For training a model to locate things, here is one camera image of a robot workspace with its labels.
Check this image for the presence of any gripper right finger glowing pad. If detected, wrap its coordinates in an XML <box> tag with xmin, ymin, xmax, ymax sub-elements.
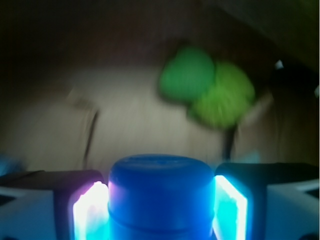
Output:
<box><xmin>212</xmin><ymin>163</ymin><xmax>320</xmax><ymax>240</ymax></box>

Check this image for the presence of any green foam ball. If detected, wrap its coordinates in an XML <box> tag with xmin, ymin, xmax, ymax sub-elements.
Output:
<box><xmin>159</xmin><ymin>46</ymin><xmax>215</xmax><ymax>103</ymax></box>

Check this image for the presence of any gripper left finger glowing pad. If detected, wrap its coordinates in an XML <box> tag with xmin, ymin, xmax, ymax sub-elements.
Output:
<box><xmin>0</xmin><ymin>170</ymin><xmax>109</xmax><ymax>240</ymax></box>

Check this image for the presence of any blue plastic bottle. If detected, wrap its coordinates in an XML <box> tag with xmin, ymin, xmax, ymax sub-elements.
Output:
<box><xmin>108</xmin><ymin>154</ymin><xmax>215</xmax><ymax>240</ymax></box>

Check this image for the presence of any yellow-green fuzzy pom ball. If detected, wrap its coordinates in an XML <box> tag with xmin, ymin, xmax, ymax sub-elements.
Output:
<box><xmin>187</xmin><ymin>61</ymin><xmax>256</xmax><ymax>129</ymax></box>

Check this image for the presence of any brown paper bag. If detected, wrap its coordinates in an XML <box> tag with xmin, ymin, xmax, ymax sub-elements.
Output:
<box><xmin>0</xmin><ymin>0</ymin><xmax>320</xmax><ymax>172</ymax></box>

